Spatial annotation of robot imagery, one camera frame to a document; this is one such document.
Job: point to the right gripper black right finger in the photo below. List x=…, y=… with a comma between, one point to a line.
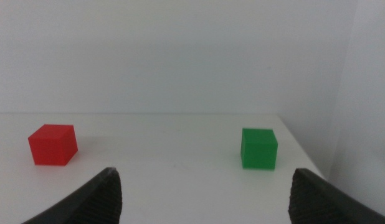
x=317, y=202

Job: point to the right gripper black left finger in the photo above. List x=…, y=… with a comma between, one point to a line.
x=96, y=202

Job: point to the red cube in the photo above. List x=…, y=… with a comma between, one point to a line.
x=52, y=146

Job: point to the green cube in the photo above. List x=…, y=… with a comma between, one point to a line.
x=258, y=151

